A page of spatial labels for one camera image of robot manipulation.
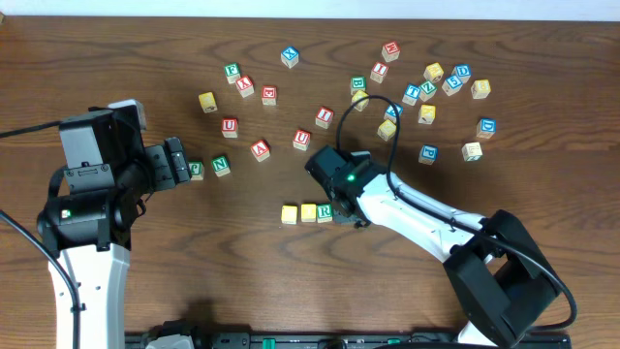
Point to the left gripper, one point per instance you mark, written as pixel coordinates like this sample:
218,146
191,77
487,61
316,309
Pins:
175,160

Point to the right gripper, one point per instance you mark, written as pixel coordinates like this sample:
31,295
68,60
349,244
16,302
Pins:
347,214

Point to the green R block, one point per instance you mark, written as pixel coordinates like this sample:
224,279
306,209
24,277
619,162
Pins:
324,213

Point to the yellow O block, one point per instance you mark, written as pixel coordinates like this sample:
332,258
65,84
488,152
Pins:
308,213

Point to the yellow C block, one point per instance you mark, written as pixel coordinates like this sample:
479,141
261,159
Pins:
289,214

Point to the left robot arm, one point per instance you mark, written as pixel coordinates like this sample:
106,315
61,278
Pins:
92,203

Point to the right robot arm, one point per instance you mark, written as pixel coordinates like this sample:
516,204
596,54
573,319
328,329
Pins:
500,277

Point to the red U block centre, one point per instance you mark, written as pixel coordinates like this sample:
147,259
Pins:
301,140

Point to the red u block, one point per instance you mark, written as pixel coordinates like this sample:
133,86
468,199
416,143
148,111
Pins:
301,140
230,128

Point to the red I block centre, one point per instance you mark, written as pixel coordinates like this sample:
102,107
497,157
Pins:
324,117

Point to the red i block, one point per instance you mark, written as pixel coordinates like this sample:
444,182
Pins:
324,117
379,72

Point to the yellow S block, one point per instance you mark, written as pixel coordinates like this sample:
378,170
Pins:
387,130

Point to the blue 2 block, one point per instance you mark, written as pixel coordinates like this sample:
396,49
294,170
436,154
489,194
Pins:
390,113

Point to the yellow block under B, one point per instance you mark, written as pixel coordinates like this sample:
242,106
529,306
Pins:
360,100

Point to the red A block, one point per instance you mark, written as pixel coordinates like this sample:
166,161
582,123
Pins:
260,150

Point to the blue P block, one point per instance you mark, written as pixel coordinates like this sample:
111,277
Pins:
428,154

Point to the green J block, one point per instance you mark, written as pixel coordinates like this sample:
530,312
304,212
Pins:
197,170

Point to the green B block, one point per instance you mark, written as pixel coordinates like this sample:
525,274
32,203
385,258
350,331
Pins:
357,83

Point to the yellow hammer block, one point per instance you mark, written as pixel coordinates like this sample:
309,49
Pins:
426,114

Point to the blue T block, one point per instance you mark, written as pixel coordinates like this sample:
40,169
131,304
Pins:
411,95

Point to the red I block upper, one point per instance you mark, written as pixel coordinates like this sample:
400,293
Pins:
379,72

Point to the red E block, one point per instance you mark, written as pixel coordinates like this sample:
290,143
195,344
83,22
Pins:
269,95

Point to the yellow block far left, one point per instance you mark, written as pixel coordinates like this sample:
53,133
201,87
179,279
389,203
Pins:
207,102

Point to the green N block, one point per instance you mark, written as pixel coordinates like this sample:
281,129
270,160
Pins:
221,166

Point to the green Z block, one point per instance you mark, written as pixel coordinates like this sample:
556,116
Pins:
427,90

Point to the red U block left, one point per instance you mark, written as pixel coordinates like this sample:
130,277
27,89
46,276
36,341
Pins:
230,128

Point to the plain L block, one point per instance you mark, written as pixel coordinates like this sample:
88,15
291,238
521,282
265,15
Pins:
471,151

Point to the blue X block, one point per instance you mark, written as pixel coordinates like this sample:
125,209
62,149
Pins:
290,57

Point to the red block top right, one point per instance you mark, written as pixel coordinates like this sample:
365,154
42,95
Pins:
390,51

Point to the yellow block upper right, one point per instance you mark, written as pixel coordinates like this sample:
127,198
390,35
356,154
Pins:
433,72

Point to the blue 5 block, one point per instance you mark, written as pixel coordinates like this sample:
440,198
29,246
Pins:
451,85

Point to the green F block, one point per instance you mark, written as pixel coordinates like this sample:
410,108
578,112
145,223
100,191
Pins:
232,72

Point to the blue D block right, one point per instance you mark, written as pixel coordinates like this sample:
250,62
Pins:
486,128

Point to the blue d block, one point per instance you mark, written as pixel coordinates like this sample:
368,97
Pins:
462,72
486,128

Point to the blue D block upper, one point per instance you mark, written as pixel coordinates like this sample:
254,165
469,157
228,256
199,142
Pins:
462,72

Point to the yellow 8 block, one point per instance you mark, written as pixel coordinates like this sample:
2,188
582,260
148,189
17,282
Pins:
480,89

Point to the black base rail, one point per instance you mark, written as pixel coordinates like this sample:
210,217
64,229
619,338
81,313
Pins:
361,341

